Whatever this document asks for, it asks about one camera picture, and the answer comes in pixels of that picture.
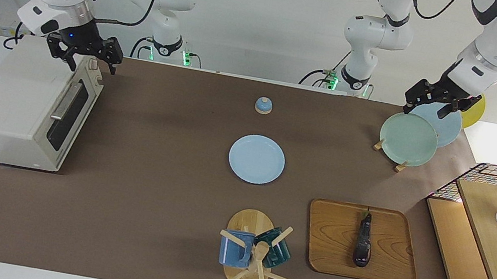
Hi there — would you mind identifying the dark green mug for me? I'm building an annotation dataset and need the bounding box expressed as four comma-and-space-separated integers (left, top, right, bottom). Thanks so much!
250, 223, 296, 272

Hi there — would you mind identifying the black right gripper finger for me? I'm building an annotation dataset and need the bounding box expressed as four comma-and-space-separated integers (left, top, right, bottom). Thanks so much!
65, 51, 82, 73
107, 51, 124, 77

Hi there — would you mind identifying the wooden plate rack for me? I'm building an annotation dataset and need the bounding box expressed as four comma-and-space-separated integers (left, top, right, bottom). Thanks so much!
369, 137, 413, 175

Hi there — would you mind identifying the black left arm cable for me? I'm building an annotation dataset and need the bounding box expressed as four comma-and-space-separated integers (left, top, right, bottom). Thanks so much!
398, 0, 497, 78

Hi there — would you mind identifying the wooden mug tree stand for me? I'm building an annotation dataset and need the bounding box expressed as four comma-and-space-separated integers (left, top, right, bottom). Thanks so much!
212, 204, 300, 279

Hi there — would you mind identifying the wooden serving tray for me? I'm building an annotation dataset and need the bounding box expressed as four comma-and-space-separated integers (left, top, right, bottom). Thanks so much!
299, 196, 429, 279

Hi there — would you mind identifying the glass oven door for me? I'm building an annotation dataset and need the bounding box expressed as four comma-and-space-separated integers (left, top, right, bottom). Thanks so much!
35, 67, 105, 178

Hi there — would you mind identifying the dark purple eggplant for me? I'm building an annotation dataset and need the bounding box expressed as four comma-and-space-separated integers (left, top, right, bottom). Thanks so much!
351, 206, 380, 269

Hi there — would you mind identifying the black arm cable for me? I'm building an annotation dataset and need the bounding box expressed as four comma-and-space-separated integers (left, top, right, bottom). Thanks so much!
398, 0, 497, 78
94, 0, 157, 33

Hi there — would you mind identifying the small blue call bell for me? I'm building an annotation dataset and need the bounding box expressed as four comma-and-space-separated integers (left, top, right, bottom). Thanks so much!
254, 96, 274, 116

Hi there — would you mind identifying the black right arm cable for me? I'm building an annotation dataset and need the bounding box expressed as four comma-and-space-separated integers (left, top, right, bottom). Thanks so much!
94, 0, 157, 33

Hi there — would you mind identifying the pale green plate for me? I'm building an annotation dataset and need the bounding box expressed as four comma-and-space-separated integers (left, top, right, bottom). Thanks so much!
375, 108, 443, 171

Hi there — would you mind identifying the brown table mat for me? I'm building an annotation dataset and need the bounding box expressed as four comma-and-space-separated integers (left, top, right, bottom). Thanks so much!
0, 34, 497, 279

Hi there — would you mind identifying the light blue racked plate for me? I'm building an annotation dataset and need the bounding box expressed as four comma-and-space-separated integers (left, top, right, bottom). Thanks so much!
404, 97, 466, 151

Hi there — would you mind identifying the black background cable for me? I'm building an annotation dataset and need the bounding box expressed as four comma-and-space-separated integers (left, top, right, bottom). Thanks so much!
3, 18, 27, 51

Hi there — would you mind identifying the blue mug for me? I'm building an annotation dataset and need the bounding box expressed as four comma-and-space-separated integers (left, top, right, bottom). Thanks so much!
217, 228, 257, 270

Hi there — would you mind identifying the yellow plate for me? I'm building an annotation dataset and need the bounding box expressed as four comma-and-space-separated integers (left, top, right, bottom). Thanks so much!
458, 91, 488, 131

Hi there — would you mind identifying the beige toaster oven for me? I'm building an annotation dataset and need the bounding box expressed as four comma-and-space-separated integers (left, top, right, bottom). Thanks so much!
0, 30, 110, 179

